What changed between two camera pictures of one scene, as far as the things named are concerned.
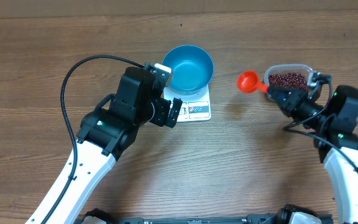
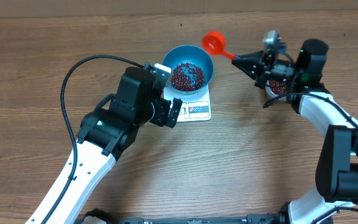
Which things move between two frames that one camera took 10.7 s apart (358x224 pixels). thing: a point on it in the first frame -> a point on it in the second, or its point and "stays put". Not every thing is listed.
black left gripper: (163, 107) stays put
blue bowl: (192, 68) stays put
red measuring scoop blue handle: (248, 82) -> (214, 43)
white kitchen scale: (195, 107) stays put
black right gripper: (284, 98) -> (263, 69)
